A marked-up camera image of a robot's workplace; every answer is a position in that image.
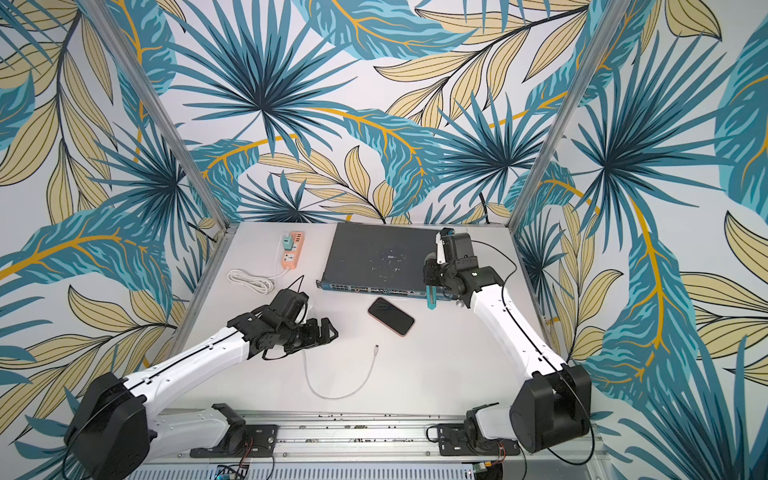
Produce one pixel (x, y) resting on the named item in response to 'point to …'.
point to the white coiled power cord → (262, 284)
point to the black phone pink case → (393, 318)
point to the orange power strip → (291, 258)
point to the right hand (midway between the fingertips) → (410, 273)
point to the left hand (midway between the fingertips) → (324, 341)
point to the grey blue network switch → (378, 258)
